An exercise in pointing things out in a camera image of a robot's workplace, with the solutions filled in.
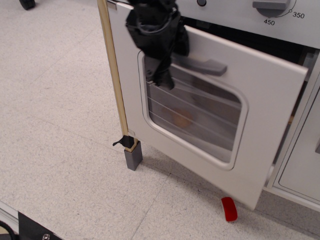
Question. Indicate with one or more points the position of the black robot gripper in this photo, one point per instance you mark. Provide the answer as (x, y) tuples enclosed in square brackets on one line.
[(157, 28)]

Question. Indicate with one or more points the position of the grey oven door handle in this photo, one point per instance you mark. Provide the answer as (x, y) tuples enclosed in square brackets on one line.
[(208, 67)]

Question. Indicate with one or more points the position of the white toy oven door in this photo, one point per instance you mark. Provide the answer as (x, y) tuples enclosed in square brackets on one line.
[(239, 118)]

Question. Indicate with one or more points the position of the orange toy chicken drumstick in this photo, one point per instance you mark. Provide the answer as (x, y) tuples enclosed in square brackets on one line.
[(180, 117)]

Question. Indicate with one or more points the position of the black tape on leg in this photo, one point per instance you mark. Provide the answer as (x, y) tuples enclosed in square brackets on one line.
[(126, 141)]

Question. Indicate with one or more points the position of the small black round button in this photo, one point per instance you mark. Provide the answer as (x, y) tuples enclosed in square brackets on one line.
[(201, 3)]

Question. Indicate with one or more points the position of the grey leg foot cap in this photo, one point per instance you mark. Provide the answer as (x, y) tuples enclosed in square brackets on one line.
[(134, 158)]

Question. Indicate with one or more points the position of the white toy kitchen cabinet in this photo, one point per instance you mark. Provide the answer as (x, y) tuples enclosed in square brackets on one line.
[(293, 36)]

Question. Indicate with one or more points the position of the grey temperature knob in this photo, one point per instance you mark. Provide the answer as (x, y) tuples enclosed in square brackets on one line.
[(271, 8)]

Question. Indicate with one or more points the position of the black caster wheel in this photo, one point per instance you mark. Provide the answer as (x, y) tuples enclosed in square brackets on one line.
[(27, 4)]

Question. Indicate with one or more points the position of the red toy piece on floor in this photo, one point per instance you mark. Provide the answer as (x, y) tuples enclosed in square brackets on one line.
[(229, 209)]

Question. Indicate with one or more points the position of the white right cabinet door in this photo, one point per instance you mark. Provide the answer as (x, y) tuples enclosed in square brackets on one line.
[(299, 174)]

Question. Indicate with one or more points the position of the wooden kitchen leg post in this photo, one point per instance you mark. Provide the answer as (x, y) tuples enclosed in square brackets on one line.
[(111, 54)]

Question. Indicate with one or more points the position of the black metal base plate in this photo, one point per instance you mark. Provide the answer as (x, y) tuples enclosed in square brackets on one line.
[(29, 229)]

